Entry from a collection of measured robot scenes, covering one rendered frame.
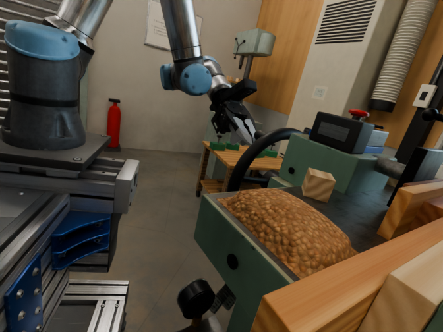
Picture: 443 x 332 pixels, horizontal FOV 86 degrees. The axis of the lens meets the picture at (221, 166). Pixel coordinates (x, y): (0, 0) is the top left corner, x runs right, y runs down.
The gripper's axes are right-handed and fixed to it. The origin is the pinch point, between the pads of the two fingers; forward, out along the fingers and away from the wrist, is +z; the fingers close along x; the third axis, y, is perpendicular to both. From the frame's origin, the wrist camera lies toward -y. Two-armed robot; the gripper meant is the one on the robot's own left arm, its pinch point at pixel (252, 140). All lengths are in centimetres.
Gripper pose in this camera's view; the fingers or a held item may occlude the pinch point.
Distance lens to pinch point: 60.8
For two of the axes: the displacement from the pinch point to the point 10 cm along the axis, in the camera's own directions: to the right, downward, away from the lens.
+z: 3.4, 8.0, -4.9
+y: -4.7, 6.0, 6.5
